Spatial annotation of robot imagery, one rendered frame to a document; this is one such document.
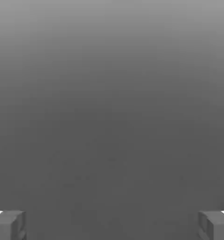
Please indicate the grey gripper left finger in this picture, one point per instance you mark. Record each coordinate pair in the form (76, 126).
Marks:
(7, 226)

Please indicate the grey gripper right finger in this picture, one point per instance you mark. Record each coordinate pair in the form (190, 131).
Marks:
(217, 226)

